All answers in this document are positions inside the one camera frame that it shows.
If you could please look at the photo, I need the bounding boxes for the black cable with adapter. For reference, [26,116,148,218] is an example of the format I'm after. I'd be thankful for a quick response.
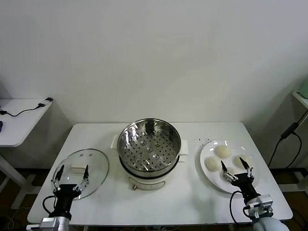
[0,97,53,117]

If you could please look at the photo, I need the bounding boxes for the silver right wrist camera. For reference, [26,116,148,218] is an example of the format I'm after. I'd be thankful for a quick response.
[247,195,274,215]

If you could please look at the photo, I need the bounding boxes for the white side table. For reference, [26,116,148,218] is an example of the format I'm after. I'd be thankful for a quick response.
[0,98,54,210]

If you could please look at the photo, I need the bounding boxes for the pale green container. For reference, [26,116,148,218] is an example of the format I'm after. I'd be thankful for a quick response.
[295,79,308,99]

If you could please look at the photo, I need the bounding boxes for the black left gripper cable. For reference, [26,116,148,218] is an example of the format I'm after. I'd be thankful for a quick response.
[42,195,58,218]

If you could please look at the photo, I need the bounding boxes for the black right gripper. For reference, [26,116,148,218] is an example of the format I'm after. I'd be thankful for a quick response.
[221,157,260,199]

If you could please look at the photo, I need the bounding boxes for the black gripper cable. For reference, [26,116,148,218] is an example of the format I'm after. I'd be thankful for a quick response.
[42,195,58,218]
[230,191,253,222]

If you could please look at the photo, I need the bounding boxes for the white round plate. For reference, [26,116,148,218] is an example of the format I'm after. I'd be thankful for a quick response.
[199,140,261,194]

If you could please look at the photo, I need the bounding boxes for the steel steamer pot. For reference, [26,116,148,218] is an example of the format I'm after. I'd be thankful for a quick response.
[110,134,190,191]

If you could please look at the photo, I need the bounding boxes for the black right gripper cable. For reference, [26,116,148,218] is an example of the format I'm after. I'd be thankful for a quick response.
[230,191,253,222]

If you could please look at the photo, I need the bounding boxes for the stainless steel steamer basket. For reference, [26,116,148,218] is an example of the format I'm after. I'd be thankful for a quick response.
[117,117,181,173]

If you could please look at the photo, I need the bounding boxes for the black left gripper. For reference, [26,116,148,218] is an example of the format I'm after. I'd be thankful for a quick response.
[51,165,90,218]

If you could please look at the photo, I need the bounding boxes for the glass lid with cream handle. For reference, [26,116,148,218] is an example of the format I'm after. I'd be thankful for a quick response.
[52,148,110,201]

